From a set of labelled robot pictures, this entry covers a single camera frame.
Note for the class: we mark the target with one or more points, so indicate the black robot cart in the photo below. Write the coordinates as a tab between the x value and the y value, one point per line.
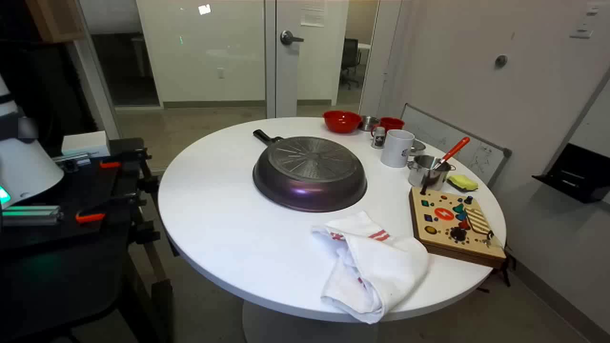
64	273

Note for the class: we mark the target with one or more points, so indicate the small steel cup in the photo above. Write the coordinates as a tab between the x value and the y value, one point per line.
378	134

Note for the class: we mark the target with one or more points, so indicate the black office chair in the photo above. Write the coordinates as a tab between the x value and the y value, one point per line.
351	60

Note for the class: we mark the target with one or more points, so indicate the white cloth with red stripes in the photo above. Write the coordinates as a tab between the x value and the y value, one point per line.
382	273

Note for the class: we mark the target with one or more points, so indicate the white box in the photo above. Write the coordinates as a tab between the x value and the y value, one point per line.
87	144

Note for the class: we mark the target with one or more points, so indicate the small steel pot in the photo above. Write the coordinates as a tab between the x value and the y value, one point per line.
422	172

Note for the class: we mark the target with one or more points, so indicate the aluminum rail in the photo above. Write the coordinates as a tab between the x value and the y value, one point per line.
29	216

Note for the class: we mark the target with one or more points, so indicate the black wall tray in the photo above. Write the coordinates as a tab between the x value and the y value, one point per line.
575	174

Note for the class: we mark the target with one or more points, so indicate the whiteboard with drawings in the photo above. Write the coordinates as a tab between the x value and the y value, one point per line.
483	155

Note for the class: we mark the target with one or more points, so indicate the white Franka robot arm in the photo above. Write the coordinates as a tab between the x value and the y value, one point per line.
26	165

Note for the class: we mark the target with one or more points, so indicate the purple frying pan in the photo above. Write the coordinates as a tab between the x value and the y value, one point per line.
311	172

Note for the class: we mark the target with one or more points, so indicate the wooden cabinet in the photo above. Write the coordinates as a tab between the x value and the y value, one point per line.
58	20

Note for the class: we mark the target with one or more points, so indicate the white mug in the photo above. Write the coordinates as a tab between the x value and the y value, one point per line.
397	150

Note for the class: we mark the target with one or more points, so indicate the red cup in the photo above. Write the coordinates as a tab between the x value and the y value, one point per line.
392	123

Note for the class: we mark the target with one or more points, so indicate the yellow green sponge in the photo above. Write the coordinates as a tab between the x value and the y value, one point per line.
462	182

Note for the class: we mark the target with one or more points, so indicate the round grey wall disc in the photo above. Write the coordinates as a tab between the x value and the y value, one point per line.
500	62

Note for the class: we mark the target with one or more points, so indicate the wooden toy activity board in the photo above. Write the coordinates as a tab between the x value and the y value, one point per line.
445	235

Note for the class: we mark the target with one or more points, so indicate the red bowl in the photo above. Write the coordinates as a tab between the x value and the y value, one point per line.
342	123

